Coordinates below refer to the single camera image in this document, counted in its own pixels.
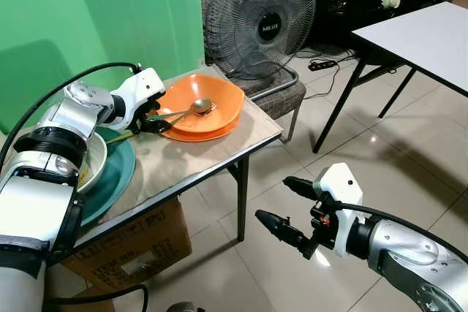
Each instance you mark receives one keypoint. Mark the orange bowl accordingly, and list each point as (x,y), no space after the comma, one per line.
(212,89)

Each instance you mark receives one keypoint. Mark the black power strip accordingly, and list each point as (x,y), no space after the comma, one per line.
(322,65)

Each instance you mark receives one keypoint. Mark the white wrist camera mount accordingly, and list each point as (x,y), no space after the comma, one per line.
(142,85)
(340,188)

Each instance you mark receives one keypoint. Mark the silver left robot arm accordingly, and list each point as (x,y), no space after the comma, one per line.
(36,202)

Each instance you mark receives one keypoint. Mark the white bowl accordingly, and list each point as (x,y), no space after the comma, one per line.
(96,162)

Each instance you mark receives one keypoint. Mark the white table with black legs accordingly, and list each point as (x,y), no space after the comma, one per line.
(424,38)

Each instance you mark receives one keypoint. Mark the teal plate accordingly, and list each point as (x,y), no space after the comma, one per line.
(117,173)

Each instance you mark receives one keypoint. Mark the orange plate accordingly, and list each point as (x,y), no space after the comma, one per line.
(212,134)

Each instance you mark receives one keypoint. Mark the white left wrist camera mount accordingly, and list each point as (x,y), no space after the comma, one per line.
(142,85)

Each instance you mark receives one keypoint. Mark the gold metal spoon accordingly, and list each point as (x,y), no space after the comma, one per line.
(202,106)

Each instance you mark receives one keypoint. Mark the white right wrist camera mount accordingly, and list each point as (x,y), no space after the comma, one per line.
(340,188)

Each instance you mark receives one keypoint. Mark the olive utensil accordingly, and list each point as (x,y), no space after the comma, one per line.
(128,137)

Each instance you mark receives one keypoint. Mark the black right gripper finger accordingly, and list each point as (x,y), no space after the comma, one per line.
(301,188)
(289,233)

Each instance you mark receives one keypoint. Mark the beige table with black frame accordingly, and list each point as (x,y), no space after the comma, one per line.
(242,202)

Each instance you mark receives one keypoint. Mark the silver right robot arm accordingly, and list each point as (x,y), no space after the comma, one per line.
(417,253)

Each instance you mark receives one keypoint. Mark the wide green backdrop panel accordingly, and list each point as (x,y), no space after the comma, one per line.
(95,12)

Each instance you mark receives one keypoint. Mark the small cardboard box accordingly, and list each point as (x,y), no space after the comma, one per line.
(131,246)

